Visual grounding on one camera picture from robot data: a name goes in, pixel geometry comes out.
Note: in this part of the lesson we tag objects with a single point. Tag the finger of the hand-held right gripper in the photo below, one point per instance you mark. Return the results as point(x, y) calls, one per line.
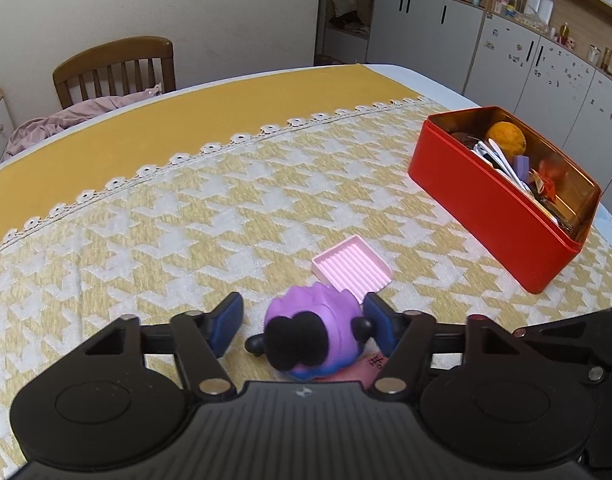
point(586, 340)

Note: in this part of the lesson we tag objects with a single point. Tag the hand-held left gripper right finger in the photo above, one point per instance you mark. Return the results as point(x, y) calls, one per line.
point(382, 325)

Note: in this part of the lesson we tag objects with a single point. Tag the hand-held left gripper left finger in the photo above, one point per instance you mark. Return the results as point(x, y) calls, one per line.
point(225, 325)

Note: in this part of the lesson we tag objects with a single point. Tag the purple plush toy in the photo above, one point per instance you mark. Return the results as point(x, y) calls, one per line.
point(331, 332)

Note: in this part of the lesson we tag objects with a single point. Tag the red tin box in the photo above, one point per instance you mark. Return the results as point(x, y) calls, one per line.
point(486, 200)

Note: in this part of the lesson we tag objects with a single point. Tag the red paper packet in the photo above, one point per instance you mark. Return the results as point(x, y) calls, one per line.
point(548, 175)

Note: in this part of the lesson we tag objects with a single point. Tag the white plastic utensils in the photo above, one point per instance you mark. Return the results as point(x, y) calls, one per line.
point(506, 167)

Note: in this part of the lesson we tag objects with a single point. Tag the orange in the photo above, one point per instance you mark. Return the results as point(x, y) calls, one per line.
point(508, 140)

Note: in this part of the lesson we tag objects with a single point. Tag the pink card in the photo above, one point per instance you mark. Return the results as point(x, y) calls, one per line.
point(373, 364)

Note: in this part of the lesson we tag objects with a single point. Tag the pink ribbed tray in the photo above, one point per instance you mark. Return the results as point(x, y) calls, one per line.
point(353, 265)

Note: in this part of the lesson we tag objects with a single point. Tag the yellow houndstooth tablecloth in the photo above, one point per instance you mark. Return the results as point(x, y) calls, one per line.
point(185, 210)

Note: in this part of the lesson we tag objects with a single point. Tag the plain yellow tablecloth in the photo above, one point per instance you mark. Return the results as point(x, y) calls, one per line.
point(185, 110)

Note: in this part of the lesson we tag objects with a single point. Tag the mauve cloth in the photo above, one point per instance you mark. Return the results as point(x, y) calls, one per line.
point(60, 120)

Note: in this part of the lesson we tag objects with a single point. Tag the open shelf unit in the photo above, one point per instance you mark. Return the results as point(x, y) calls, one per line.
point(343, 35)

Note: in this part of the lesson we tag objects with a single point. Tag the wooden chair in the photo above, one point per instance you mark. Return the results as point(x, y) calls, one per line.
point(110, 52)

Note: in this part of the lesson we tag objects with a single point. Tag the white cabinet row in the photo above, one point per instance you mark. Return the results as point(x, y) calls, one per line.
point(496, 50)

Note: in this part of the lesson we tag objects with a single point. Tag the white tote bag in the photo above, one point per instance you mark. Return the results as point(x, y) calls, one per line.
point(345, 1)

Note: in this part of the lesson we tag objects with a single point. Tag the white open booklet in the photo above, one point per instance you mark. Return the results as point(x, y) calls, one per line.
point(538, 7)

